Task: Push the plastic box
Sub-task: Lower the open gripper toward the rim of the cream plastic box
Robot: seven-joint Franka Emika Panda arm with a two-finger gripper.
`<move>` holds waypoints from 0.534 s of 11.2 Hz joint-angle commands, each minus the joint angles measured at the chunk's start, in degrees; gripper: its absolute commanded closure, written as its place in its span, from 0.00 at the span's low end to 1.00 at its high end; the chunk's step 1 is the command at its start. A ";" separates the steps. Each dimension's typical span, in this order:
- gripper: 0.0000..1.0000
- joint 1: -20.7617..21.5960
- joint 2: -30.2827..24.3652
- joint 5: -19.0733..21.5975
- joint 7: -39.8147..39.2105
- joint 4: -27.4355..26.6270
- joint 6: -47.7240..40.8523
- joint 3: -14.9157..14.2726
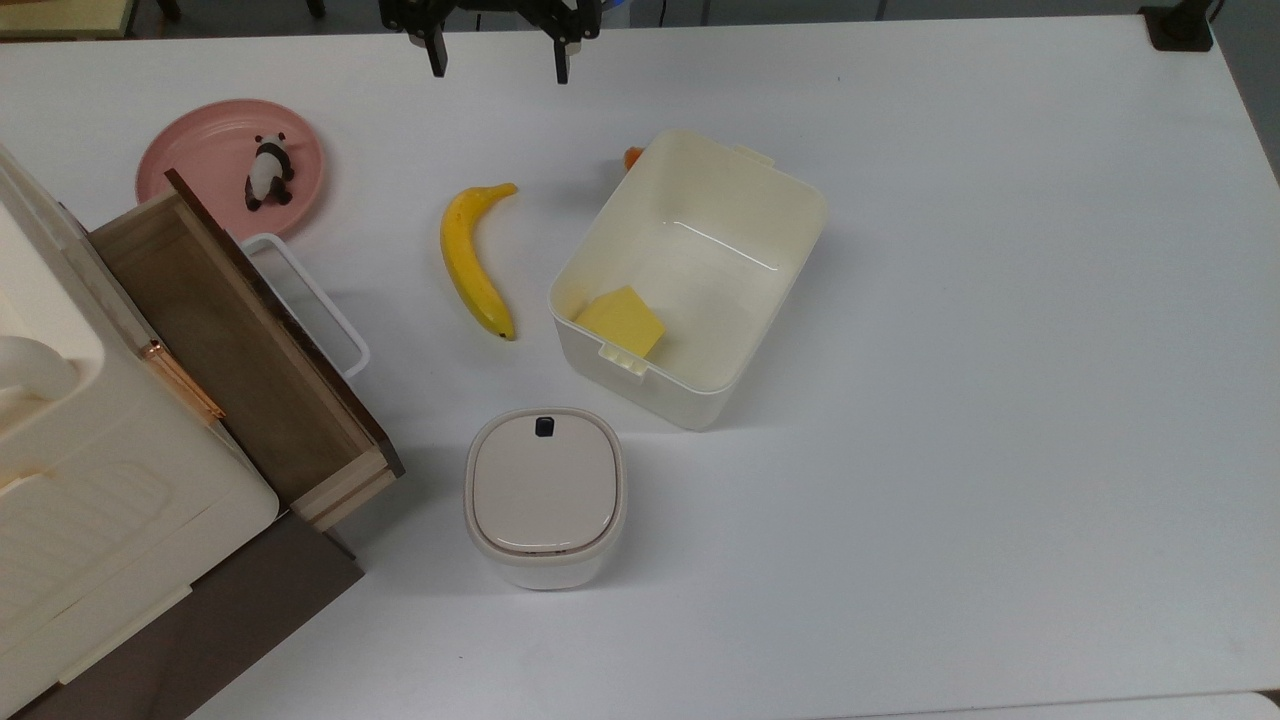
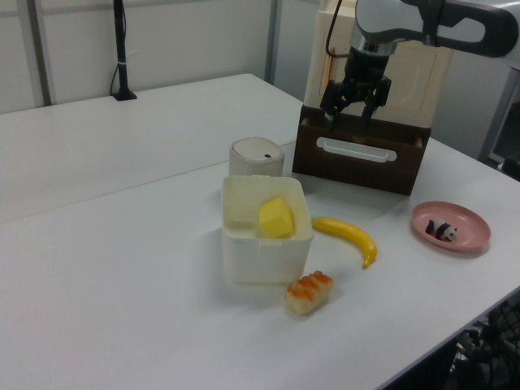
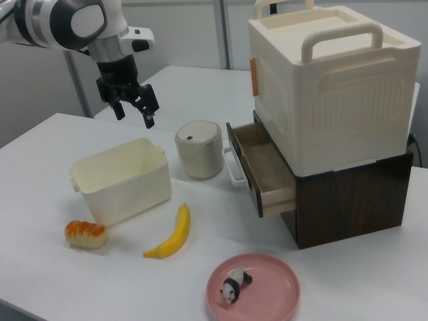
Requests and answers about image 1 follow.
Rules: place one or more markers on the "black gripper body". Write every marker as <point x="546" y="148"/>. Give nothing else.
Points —
<point x="500" y="8"/>

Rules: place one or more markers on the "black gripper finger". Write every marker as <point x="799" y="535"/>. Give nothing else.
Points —
<point x="436" y="55"/>
<point x="563" y="58"/>

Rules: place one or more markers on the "cream plastic box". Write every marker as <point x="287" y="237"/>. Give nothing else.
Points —
<point x="690" y="280"/>

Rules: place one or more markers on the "salmon roe sushi toy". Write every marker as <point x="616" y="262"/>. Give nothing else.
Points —
<point x="634" y="158"/>

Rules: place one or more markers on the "panda figurine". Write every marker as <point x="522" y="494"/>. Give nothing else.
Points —
<point x="270" y="170"/>

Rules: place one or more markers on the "yellow banana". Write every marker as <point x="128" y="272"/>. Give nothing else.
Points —
<point x="468" y="265"/>

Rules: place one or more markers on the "pink plate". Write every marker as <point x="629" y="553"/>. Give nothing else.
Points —
<point x="215" y="145"/>

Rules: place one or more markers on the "yellow block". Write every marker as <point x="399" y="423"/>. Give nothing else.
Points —
<point x="622" y="322"/>

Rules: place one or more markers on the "brown wooden drawer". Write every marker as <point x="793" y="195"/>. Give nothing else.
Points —
<point x="240" y="350"/>

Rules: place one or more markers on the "light wooden background table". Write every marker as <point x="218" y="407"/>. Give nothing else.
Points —
<point x="60" y="15"/>

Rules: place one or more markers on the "white lidded trash bin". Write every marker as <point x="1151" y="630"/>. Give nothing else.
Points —
<point x="545" y="495"/>

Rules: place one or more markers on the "cream plastic cabinet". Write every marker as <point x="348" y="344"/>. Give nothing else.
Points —
<point x="100" y="480"/>

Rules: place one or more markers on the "dark brown cabinet base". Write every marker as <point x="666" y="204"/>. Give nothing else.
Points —
<point x="230" y="620"/>

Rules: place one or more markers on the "black camera stand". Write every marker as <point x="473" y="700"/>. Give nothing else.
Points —
<point x="1178" y="25"/>

